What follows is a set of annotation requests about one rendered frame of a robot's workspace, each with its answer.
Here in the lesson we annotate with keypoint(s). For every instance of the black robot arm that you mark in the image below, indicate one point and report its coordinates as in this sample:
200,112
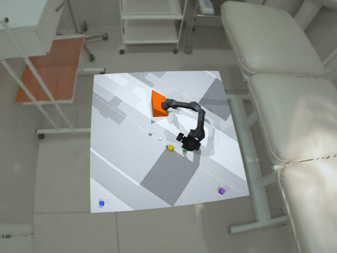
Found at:
198,133

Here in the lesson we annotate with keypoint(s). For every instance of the yellow cube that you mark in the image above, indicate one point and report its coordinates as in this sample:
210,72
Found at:
170,148

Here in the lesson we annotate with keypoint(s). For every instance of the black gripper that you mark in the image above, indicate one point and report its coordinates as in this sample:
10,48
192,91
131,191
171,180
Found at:
181,139

